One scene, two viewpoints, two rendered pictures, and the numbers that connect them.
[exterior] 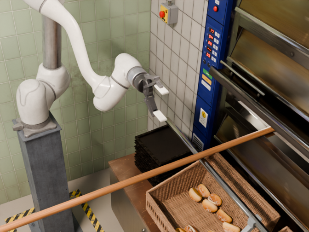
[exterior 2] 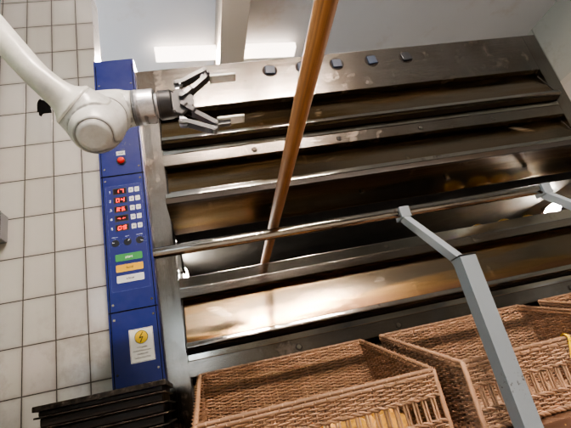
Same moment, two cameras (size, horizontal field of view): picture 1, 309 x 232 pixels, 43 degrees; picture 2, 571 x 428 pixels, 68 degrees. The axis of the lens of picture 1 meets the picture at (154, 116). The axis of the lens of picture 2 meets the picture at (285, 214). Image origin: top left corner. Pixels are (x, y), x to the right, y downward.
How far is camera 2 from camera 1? 2.08 m
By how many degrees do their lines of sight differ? 89
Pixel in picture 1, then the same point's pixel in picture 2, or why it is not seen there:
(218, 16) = (128, 166)
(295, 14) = not seen: hidden behind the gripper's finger
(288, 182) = (333, 288)
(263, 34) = (207, 154)
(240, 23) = (166, 163)
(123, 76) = (121, 96)
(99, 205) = not seen: outside the picture
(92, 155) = not seen: outside the picture
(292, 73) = (262, 169)
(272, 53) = (226, 169)
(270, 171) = (305, 301)
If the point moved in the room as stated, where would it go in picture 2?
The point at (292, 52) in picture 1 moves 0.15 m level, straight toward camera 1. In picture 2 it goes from (253, 148) to (279, 128)
